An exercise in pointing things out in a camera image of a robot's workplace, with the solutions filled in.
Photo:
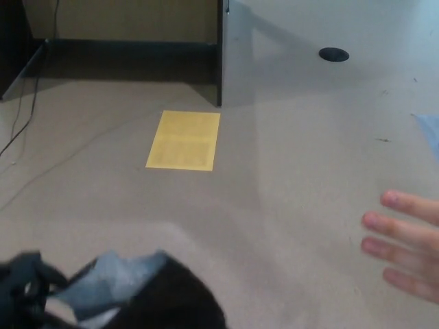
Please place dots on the person's bare hand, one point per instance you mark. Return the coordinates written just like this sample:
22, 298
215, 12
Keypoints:
415, 240

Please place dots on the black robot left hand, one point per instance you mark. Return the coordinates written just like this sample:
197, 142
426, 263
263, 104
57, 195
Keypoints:
20, 288

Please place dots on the black printed plastic bag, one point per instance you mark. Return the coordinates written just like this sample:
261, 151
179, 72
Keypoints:
154, 301

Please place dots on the light blue sheet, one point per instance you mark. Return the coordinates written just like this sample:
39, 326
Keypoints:
431, 130

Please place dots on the grey desk with dark side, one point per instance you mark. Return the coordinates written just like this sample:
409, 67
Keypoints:
343, 109

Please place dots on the black round desk grommet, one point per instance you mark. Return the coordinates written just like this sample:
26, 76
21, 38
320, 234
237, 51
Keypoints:
333, 54

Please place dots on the yellow paper sheet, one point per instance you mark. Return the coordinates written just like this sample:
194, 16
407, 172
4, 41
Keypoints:
183, 140

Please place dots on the black furniture panel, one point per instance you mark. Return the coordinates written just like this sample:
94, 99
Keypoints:
13, 41

